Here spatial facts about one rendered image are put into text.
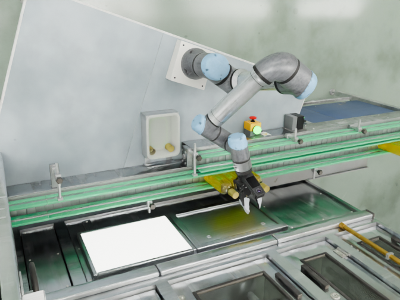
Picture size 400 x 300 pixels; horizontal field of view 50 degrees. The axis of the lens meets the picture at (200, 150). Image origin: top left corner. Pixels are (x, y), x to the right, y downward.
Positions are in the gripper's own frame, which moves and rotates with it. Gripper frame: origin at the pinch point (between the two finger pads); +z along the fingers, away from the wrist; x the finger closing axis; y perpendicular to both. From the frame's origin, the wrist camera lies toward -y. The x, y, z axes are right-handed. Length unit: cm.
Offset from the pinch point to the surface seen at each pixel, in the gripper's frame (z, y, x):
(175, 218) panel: 5.3, 27.3, 27.8
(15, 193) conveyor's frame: -30, 46, 88
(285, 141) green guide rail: -2, 38, -45
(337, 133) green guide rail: 9, 40, -82
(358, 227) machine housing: 29, -11, -47
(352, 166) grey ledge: 39, 44, -95
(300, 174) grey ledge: 27, 44, -56
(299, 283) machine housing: 15.3, -33.4, 3.9
